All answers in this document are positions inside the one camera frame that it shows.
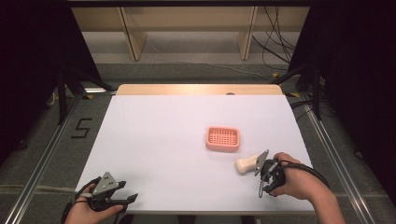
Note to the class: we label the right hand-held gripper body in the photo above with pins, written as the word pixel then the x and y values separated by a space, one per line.
pixel 273 174

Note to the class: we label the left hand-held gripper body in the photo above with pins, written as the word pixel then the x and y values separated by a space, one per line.
pixel 105 184

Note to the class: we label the pink soap dish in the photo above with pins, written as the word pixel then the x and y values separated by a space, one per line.
pixel 222 138

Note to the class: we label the person's right hand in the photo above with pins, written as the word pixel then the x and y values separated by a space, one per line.
pixel 299 182

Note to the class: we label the person's left hand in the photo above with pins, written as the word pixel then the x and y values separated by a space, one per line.
pixel 81 214

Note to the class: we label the white table cover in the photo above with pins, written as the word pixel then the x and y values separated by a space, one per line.
pixel 162 149

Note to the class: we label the black metal stand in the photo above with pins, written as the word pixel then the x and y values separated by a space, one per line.
pixel 63 93
pixel 316 90

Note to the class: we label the black curtain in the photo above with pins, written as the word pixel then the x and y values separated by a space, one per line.
pixel 358 77
pixel 31 62

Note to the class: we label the light wooden shelf unit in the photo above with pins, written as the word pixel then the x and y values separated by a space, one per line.
pixel 186 18

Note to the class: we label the aluminium floor rail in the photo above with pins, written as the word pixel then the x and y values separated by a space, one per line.
pixel 40 165
pixel 339 158

